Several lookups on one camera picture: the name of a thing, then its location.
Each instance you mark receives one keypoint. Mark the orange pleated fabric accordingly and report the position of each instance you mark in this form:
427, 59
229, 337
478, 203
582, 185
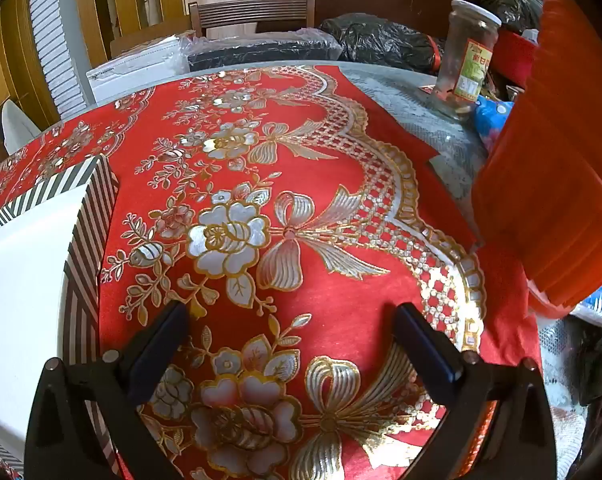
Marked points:
556, 160

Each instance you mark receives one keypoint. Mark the brown wooden chair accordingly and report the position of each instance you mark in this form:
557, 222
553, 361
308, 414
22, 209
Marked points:
251, 12

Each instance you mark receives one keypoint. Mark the white plastic chair back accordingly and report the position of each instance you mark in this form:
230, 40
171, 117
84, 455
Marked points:
18, 127

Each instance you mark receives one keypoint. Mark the yellow wooden cabinet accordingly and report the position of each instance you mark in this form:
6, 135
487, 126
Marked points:
6, 75

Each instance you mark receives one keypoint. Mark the glass jar with label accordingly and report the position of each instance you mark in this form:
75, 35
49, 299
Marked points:
461, 60

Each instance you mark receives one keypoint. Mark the white ribbed panel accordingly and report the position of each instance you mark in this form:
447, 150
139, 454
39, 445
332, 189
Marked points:
56, 50

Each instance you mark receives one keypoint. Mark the red box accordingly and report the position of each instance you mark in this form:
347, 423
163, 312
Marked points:
516, 55

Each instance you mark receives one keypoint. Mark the red floral tablecloth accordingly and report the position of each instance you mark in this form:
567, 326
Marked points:
331, 300

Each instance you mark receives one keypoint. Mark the white foam box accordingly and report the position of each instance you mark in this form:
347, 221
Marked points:
131, 72

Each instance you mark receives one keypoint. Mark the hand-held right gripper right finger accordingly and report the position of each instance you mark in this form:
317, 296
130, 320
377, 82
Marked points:
426, 355

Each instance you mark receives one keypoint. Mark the striped white jewelry box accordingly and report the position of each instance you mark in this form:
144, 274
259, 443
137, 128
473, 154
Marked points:
26, 270

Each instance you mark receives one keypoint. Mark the dark plastic-wrapped pack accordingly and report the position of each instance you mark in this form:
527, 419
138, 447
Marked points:
261, 52

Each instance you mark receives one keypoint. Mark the black plastic bag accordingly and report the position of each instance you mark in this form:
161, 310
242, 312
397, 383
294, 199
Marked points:
381, 40
511, 5

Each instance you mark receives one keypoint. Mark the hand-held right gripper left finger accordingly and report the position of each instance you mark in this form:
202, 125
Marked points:
156, 350

